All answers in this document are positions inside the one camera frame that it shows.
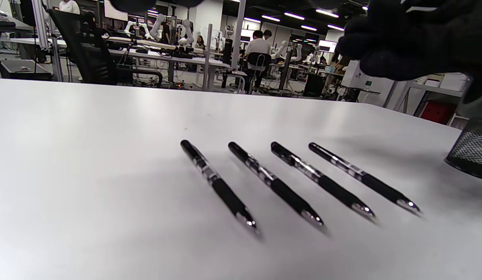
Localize red box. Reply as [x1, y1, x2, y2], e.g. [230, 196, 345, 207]
[420, 101, 458, 126]

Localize white support pole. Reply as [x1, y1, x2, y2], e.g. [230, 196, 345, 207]
[231, 0, 247, 70]

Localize black keyboard stand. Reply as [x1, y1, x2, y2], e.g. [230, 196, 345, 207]
[0, 21, 35, 80]

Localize person's right hand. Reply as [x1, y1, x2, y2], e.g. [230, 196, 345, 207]
[337, 0, 482, 105]

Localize white storage box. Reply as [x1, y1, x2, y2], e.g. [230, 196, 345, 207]
[439, 74, 472, 92]

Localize black mesh office chair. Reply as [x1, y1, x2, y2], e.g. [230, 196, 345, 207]
[47, 9, 164, 88]

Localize black click pen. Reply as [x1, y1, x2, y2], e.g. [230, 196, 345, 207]
[308, 142, 423, 214]
[271, 142, 377, 221]
[180, 140, 261, 234]
[228, 142, 325, 228]

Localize aluminium frame post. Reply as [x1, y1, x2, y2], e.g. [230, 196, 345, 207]
[31, 0, 65, 82]

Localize black mesh pen holder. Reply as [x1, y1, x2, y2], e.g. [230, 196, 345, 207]
[444, 117, 482, 182]

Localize row of ceiling lights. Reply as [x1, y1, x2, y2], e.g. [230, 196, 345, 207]
[148, 0, 370, 32]

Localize white box with black marks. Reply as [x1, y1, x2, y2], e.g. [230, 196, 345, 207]
[341, 60, 374, 90]

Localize person's left hand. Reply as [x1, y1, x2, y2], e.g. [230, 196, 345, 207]
[109, 0, 342, 13]

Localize white office desk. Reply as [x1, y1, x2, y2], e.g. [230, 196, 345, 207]
[0, 37, 249, 94]

